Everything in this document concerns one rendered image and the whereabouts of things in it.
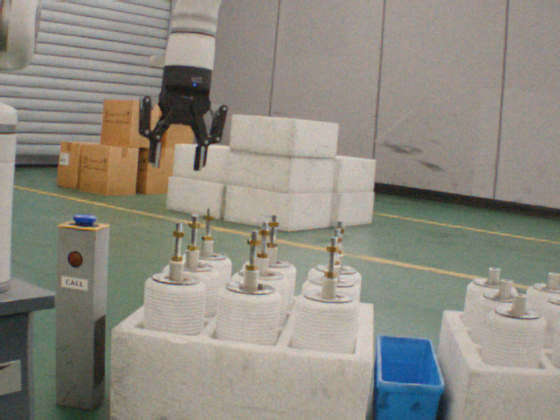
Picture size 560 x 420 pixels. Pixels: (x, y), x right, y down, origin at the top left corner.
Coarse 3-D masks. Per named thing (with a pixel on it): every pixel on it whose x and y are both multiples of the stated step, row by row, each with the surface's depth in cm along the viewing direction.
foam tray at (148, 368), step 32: (128, 320) 118; (288, 320) 128; (128, 352) 112; (160, 352) 111; (192, 352) 110; (224, 352) 110; (256, 352) 109; (288, 352) 109; (320, 352) 110; (128, 384) 112; (160, 384) 112; (192, 384) 111; (224, 384) 110; (256, 384) 110; (288, 384) 109; (320, 384) 109; (352, 384) 108; (128, 416) 113; (160, 416) 112; (192, 416) 111; (224, 416) 111; (256, 416) 110; (288, 416) 110; (320, 416) 109; (352, 416) 109
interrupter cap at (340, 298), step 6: (306, 294) 115; (312, 294) 115; (318, 294) 116; (336, 294) 117; (342, 294) 117; (348, 294) 116; (318, 300) 112; (324, 300) 111; (330, 300) 112; (336, 300) 112; (342, 300) 112; (348, 300) 113
